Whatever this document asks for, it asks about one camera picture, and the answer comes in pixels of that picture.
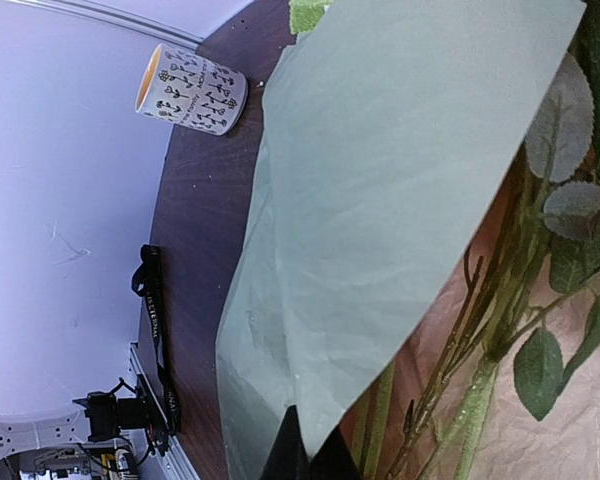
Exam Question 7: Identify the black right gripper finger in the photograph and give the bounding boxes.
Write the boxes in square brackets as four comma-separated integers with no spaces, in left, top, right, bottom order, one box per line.
[260,405,310,480]

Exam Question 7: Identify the white pink flower stem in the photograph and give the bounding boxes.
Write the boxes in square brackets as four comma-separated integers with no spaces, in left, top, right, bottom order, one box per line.
[351,1,600,479]

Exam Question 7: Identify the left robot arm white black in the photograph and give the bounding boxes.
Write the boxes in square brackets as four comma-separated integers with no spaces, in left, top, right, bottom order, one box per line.
[0,376,172,461]

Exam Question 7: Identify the black camera strap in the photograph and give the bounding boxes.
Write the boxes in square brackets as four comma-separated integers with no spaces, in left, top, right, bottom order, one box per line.
[129,243,182,436]

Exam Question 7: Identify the wrapping paper sheet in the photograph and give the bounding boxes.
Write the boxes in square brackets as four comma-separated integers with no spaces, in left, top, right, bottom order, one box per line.
[216,1,590,479]

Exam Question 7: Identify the patterned mug yellow inside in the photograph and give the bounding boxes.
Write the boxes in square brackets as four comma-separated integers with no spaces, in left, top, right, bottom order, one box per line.
[135,44,249,136]

